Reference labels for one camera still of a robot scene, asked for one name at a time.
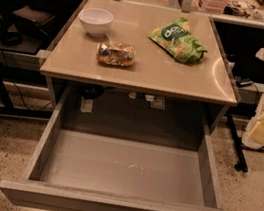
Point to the grey top drawer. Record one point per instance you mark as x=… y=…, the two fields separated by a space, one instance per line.
x=121 y=156

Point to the grey drawer cabinet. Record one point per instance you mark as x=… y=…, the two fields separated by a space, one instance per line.
x=154 y=71

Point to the small black adapter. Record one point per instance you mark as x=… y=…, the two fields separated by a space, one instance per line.
x=241 y=82

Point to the black desk leg right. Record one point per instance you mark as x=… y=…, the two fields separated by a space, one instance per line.
x=241 y=164

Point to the black desk leg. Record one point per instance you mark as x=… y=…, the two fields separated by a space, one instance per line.
x=241 y=164
x=8 y=109

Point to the green chip bag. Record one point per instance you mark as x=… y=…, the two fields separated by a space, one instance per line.
x=177 y=39

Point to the pink stacked containers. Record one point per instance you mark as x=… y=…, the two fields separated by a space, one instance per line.
x=212 y=6

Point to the foil snack packet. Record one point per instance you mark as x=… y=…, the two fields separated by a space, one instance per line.
x=116 y=54

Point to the white bowl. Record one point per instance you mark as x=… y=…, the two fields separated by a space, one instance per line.
x=96 y=21

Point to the black device on shelf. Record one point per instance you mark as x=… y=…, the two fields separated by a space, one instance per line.
x=25 y=30

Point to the black desk leg left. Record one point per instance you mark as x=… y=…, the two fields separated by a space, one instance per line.
x=8 y=109

